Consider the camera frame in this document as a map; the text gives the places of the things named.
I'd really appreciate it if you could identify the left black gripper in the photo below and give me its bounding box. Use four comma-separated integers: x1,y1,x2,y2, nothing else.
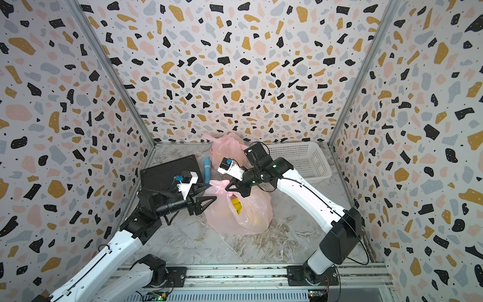
153,182,216,220

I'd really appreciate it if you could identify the pink plastic bag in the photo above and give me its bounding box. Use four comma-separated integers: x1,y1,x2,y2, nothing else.
204,180,273,235
203,133,248,170

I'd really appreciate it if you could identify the yellow banana bunch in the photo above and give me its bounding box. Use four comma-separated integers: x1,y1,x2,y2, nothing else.
231,197,243,215

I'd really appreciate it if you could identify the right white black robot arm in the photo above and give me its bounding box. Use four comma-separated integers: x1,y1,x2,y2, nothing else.
218,142,362,284

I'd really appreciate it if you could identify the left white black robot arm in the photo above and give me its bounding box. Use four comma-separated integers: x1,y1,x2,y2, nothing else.
33,184,216,301

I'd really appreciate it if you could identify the white plastic basket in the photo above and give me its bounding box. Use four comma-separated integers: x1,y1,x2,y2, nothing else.
268,142,332,184

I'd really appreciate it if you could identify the light blue cylinder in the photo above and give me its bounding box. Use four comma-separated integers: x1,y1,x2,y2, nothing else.
203,157,211,184

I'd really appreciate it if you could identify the black flat case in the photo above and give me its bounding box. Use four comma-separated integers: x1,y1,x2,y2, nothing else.
140,155,204,191

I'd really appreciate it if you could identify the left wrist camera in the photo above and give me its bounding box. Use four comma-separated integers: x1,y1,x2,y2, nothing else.
174,171,198,200

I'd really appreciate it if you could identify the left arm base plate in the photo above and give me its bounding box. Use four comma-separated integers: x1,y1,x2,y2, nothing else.
130,264,187,289

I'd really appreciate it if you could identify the aluminium front rail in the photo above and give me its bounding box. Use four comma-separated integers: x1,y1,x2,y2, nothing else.
73,263,393,302

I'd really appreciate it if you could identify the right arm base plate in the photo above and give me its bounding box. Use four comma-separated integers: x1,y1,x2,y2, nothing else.
286,264,340,287

